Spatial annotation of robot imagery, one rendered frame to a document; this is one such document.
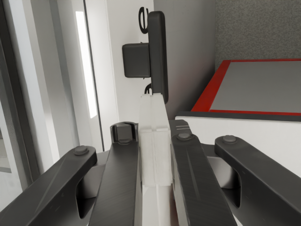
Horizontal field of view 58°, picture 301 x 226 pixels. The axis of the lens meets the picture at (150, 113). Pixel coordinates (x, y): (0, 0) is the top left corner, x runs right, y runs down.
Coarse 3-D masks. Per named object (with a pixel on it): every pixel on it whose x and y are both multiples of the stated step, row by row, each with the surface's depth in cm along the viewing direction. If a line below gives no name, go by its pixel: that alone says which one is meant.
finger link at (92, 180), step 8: (104, 152) 12; (104, 160) 12; (96, 168) 11; (88, 176) 11; (96, 176) 11; (80, 184) 11; (88, 184) 11; (96, 184) 11; (80, 192) 11; (88, 192) 11; (96, 192) 11
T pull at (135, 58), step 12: (156, 12) 21; (156, 24) 21; (156, 36) 21; (132, 48) 22; (144, 48) 22; (156, 48) 21; (132, 60) 22; (144, 60) 22; (156, 60) 21; (132, 72) 23; (144, 72) 22; (156, 72) 22; (156, 84) 22
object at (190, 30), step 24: (168, 0) 41; (192, 0) 57; (168, 24) 41; (192, 24) 58; (168, 48) 42; (192, 48) 60; (168, 72) 42; (192, 72) 61; (168, 96) 43; (192, 96) 62; (168, 192) 46; (168, 216) 46
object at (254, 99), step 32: (224, 64) 89; (256, 64) 86; (288, 64) 82; (224, 96) 52; (256, 96) 51; (288, 96) 49; (192, 128) 39; (224, 128) 37; (256, 128) 36; (288, 128) 34; (288, 160) 36
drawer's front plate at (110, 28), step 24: (96, 0) 20; (120, 0) 22; (144, 0) 27; (96, 24) 20; (120, 24) 22; (96, 48) 21; (120, 48) 22; (96, 72) 22; (120, 72) 22; (120, 96) 23; (120, 120) 23; (144, 192) 29
